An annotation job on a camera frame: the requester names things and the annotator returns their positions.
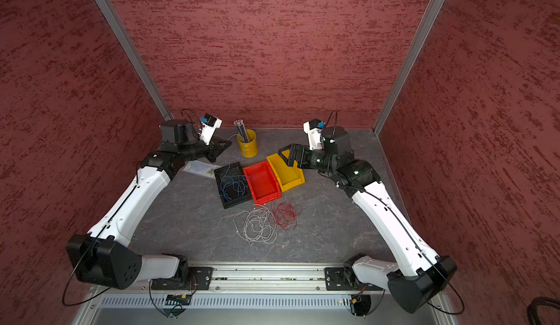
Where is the yellow metal cup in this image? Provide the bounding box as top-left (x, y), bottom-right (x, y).
top-left (236, 130), bottom-right (258, 158)

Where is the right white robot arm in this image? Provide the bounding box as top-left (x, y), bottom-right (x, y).
top-left (278, 119), bottom-right (457, 313)

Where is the right corner aluminium post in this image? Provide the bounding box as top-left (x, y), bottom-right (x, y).
top-left (373, 0), bottom-right (445, 138)

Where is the black cable loop outside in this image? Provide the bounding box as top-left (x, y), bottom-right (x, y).
top-left (526, 296), bottom-right (560, 325)

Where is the black plastic bin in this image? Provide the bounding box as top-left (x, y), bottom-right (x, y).
top-left (214, 162), bottom-right (252, 209)

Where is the red cable tangle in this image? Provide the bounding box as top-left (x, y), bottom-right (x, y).
top-left (272, 200), bottom-right (303, 232)

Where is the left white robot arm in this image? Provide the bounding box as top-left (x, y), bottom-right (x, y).
top-left (66, 114), bottom-right (231, 289)

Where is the left corner aluminium post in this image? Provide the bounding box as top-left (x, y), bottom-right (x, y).
top-left (94, 0), bottom-right (174, 119)

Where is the corner aluminium post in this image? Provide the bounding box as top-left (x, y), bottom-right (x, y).
top-left (373, 0), bottom-right (445, 138)
top-left (94, 0), bottom-right (174, 119)

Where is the yellow plastic bin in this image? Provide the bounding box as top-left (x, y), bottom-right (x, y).
top-left (266, 154), bottom-right (306, 192)

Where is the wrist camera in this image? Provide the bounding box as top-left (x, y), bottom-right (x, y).
top-left (303, 119), bottom-right (325, 151)
top-left (199, 113), bottom-right (223, 145)

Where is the blue cable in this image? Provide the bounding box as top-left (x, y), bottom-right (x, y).
top-left (218, 164), bottom-right (246, 186)
top-left (220, 171), bottom-right (249, 197)
top-left (219, 178), bottom-right (246, 201)

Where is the clear plastic bag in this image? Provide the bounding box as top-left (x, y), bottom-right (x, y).
top-left (182, 160), bottom-right (220, 179)

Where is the bundle of metal rods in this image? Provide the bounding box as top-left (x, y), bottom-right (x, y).
top-left (233, 119), bottom-right (249, 144)

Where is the white cable tangle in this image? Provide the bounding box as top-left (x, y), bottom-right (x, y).
top-left (232, 205), bottom-right (279, 246)

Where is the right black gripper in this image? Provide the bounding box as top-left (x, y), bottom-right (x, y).
top-left (279, 142), bottom-right (338, 171)

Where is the red plastic bin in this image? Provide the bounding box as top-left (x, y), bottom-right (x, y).
top-left (243, 161), bottom-right (281, 205)

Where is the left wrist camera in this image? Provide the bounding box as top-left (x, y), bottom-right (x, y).
top-left (199, 113), bottom-right (223, 145)

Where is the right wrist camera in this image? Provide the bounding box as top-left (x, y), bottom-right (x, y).
top-left (303, 119), bottom-right (325, 151)

